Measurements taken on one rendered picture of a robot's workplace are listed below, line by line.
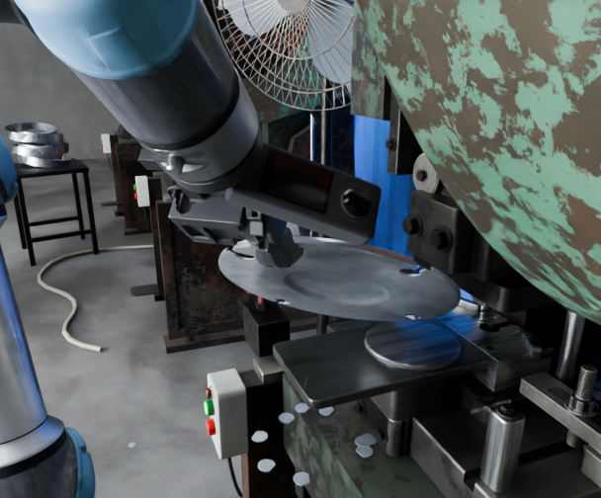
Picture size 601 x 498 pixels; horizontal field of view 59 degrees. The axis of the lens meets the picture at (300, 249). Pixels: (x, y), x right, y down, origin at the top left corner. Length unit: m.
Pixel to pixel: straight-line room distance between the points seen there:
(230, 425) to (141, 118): 0.70
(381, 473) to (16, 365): 0.46
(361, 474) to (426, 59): 0.57
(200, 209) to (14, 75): 6.77
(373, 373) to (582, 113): 0.51
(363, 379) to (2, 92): 6.75
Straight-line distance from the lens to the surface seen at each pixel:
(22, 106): 7.17
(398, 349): 0.70
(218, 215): 0.42
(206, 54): 0.29
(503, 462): 0.62
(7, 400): 0.73
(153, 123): 0.30
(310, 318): 2.45
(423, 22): 0.23
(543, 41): 0.18
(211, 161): 0.34
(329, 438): 0.78
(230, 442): 0.96
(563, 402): 0.72
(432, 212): 0.67
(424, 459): 0.73
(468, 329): 0.79
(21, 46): 7.15
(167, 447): 1.82
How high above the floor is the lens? 1.13
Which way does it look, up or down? 19 degrees down
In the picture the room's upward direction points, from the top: straight up
